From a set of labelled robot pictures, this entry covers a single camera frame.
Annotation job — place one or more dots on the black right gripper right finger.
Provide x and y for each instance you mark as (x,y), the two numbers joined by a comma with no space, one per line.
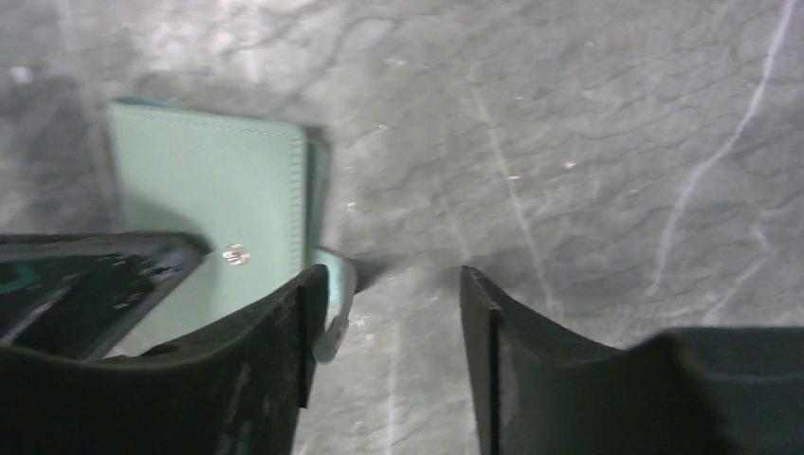
(539,388)

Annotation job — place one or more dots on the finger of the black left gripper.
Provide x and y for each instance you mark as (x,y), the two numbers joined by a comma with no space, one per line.
(77,295)

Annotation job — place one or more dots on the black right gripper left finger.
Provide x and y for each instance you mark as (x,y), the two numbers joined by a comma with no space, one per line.
(236,386)

